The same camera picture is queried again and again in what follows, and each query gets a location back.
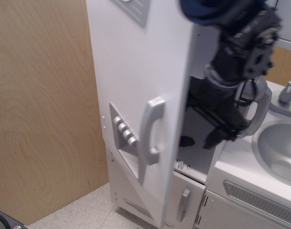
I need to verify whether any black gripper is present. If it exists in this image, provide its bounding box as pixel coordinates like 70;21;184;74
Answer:
187;77;248;149

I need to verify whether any silver fridge door handle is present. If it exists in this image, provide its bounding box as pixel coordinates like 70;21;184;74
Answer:
138;96;165;166

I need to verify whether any white fridge door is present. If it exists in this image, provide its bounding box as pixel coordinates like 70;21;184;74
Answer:
86;0;193;228

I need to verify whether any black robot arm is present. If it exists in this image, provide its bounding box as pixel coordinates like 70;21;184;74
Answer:
180;0;281;149

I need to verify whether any green purple toy item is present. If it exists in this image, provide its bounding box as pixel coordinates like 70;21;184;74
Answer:
179;135;195;147

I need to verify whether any silver toy telephone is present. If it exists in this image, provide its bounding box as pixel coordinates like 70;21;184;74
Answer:
235;76;272;138

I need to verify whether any white toy kitchen cabinet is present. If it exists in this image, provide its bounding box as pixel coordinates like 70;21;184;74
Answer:
173;0;291;229

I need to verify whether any silver sink basin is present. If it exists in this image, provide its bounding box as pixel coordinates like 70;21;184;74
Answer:
252;120;291;186

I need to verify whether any brass cabinet hinge upper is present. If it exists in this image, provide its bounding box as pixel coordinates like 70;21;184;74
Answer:
202;195;208;206

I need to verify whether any brass cabinet hinge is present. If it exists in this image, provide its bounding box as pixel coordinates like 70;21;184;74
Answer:
202;195;208;206
196;215;202;225

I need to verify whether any white freezer lower door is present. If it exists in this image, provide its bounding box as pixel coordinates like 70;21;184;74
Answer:
106;143;207;229

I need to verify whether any silver toy faucet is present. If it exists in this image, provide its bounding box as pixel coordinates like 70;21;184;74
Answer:
269;81;291;115

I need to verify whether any brass cabinet hinge lower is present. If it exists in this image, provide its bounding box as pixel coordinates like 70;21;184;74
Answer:
196;215;202;225

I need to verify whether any silver ice dispenser panel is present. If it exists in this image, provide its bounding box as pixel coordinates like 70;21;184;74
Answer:
109;103;146;185

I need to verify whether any grey oven vent panel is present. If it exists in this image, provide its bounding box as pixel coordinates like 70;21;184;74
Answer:
223;180;291;225

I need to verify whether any plywood board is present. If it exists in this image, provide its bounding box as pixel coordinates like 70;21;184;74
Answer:
0;0;108;225

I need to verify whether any black equipment corner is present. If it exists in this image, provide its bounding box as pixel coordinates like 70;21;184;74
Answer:
0;211;29;229

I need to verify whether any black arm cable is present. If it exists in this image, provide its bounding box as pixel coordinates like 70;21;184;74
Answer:
235;80;257;107

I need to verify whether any silver freezer door handle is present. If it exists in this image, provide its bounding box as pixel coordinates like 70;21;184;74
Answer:
176;189;190;222

